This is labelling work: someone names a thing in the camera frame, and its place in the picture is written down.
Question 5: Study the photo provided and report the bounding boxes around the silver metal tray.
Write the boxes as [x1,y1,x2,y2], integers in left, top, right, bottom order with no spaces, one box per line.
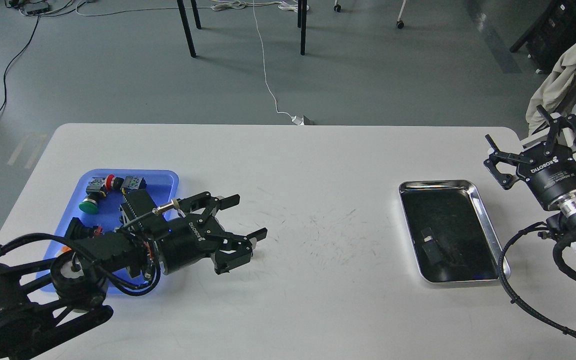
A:
[398,179,510,287]

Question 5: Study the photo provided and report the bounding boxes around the white floor cable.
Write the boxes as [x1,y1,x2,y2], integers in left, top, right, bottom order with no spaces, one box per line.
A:
[210,0,311,126]

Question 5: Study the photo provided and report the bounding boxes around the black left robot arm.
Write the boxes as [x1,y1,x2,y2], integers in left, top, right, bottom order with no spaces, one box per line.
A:
[0,189,268,360]

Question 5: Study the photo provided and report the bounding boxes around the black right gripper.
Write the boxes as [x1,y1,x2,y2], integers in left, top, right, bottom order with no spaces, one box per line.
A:
[483,104,576,211]

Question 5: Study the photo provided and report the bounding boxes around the blue plastic tray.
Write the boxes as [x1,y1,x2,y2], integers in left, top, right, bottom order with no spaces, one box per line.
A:
[55,168,179,296]

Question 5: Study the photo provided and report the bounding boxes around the red push button switch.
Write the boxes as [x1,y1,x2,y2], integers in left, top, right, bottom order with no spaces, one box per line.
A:
[103,174,147,194]

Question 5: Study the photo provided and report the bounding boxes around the black push button switch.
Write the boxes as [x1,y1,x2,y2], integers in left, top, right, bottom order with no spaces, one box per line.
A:
[63,217,103,240]

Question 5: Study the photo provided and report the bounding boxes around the black floor cable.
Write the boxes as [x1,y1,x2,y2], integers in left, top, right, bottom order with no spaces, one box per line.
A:
[0,0,89,201]

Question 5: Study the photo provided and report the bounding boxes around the grey power adapter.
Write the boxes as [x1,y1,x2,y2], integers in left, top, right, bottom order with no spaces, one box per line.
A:
[291,115,314,126]

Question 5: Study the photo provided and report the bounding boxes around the black table legs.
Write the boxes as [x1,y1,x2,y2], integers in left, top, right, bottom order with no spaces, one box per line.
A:
[176,0,309,58]

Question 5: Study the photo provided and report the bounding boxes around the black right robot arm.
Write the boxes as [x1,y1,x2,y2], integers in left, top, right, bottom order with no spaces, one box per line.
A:
[483,105,576,338]

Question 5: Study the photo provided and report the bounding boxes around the green push button switch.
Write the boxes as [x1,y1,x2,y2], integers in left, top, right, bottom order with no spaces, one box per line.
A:
[78,177,106,215]

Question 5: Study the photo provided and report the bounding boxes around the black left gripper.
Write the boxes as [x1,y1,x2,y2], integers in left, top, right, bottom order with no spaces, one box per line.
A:
[157,193,268,275]

